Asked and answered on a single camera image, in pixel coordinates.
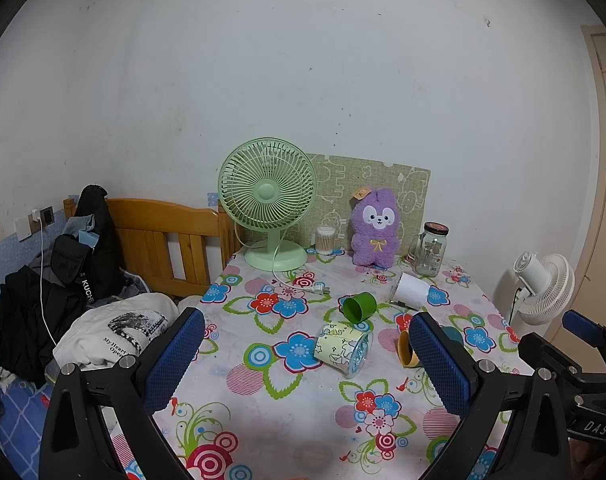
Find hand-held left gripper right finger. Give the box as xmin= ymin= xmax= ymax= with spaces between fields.
xmin=409 ymin=311 xmax=574 ymax=480

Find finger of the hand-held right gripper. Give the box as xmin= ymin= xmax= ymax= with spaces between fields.
xmin=519 ymin=331 xmax=586 ymax=386
xmin=563 ymin=309 xmax=606 ymax=375

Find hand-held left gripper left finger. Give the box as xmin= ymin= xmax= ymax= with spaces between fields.
xmin=38 ymin=306 xmax=206 ymax=480

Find printed glass cup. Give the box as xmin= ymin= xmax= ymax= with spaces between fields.
xmin=314 ymin=321 xmax=374 ymax=380

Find yellow cup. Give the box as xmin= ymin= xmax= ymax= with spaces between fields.
xmin=397 ymin=327 xmax=422 ymax=370

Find white cup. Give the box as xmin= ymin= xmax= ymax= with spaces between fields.
xmin=393 ymin=272 xmax=432 ymax=310

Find green plastic cup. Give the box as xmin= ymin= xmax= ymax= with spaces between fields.
xmin=338 ymin=291 xmax=379 ymax=324

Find white standing fan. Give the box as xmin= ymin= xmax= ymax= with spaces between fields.
xmin=512 ymin=252 xmax=576 ymax=329

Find white printed t-shirt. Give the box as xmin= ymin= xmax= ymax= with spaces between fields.
xmin=52 ymin=292 xmax=180 ymax=372

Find glass jar mug with lid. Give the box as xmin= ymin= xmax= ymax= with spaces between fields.
xmin=408 ymin=222 xmax=450 ymax=277

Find floral tablecloth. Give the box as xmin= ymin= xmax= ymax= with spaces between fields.
xmin=110 ymin=246 xmax=534 ymax=480

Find wooden bed headboard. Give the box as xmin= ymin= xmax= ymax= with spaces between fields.
xmin=63 ymin=197 xmax=242 ymax=297

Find black bag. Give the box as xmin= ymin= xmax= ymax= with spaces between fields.
xmin=50 ymin=185 xmax=125 ymax=307

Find purple plush toy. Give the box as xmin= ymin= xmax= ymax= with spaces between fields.
xmin=350 ymin=186 xmax=402 ymax=267

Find black clothes pile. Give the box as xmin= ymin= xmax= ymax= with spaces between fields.
xmin=0 ymin=264 xmax=90 ymax=387

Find blue patterned bedsheet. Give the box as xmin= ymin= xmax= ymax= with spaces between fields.
xmin=0 ymin=372 xmax=121 ymax=480

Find beige door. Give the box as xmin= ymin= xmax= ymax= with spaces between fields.
xmin=580 ymin=24 xmax=606 ymax=373

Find blue jeans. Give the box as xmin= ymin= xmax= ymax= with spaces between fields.
xmin=62 ymin=214 xmax=97 ymax=239

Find green desk fan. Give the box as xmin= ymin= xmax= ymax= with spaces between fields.
xmin=218 ymin=137 xmax=318 ymax=272

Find green patterned board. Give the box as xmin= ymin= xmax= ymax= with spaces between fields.
xmin=303 ymin=154 xmax=432 ymax=262

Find white fan power cable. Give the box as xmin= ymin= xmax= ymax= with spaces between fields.
xmin=234 ymin=224 xmax=332 ymax=297

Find white charging cable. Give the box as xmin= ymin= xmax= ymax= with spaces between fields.
xmin=38 ymin=220 xmax=57 ymax=347

